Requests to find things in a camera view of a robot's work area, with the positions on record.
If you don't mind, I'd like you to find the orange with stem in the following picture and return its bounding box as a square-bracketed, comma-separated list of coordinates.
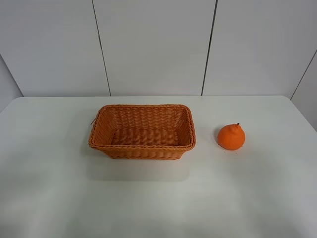
[217, 123, 246, 151]

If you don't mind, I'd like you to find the orange wicker basket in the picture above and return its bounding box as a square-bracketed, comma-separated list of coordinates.
[88, 104, 196, 160]

